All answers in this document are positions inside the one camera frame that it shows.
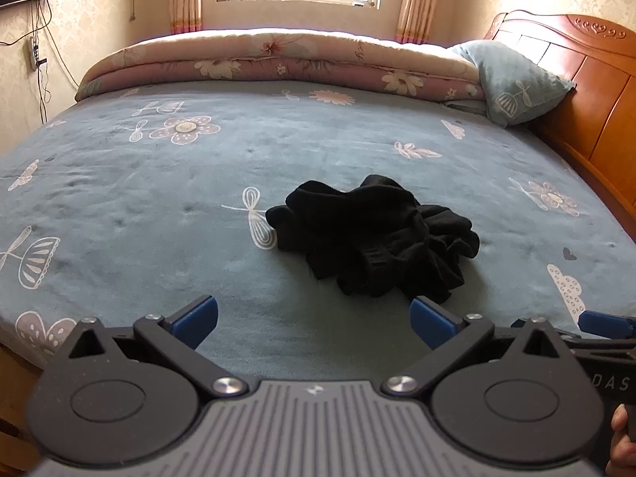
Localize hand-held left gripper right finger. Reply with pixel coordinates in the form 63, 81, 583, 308
382, 295, 572, 398

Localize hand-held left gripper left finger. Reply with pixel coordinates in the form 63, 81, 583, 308
67, 294, 249, 399

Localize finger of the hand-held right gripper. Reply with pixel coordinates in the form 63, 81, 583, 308
578, 309, 636, 339

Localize black pants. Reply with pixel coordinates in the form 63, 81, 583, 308
266, 175, 480, 305

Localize person's right hand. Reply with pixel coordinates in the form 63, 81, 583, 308
605, 403, 636, 477

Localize blue floral bed sheet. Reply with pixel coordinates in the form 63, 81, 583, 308
0, 82, 636, 398

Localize wooden headboard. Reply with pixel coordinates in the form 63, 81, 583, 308
484, 10, 636, 239

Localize blue pillow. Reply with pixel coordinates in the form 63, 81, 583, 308
444, 41, 577, 127

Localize pink floral quilt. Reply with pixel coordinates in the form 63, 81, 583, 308
74, 30, 485, 110

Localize power strip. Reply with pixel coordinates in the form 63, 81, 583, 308
28, 37, 48, 71

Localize wooden bed frame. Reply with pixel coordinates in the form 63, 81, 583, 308
0, 345, 47, 474

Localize black television cable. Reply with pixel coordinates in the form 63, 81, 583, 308
0, 0, 68, 125

